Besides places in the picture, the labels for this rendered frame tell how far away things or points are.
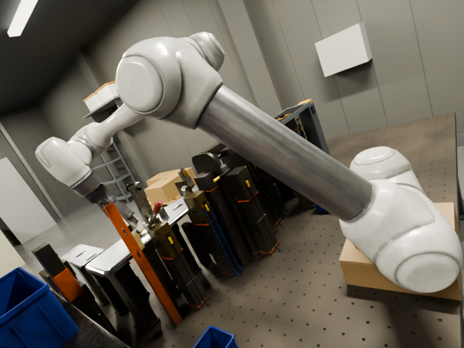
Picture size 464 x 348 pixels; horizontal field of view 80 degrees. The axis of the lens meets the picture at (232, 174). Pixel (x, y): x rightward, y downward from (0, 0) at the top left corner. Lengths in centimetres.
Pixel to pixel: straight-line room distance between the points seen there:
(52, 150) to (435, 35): 307
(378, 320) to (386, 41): 279
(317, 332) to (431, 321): 27
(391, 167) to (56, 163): 96
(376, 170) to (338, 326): 43
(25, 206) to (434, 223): 861
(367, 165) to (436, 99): 263
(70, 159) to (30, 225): 769
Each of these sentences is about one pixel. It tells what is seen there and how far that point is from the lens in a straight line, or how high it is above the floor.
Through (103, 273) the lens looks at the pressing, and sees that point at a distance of 105.
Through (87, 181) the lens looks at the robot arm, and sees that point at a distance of 105.
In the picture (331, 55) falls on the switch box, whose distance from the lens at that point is 322.
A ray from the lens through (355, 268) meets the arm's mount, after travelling 92.
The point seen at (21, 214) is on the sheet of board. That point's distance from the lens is 873.
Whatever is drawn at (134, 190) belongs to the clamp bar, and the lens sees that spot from 96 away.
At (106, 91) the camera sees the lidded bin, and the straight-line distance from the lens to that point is 533.
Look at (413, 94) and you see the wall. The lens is 337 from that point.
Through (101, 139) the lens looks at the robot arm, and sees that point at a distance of 110.
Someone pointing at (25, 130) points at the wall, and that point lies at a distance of 950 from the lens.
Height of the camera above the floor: 137
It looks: 16 degrees down
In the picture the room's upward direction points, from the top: 24 degrees counter-clockwise
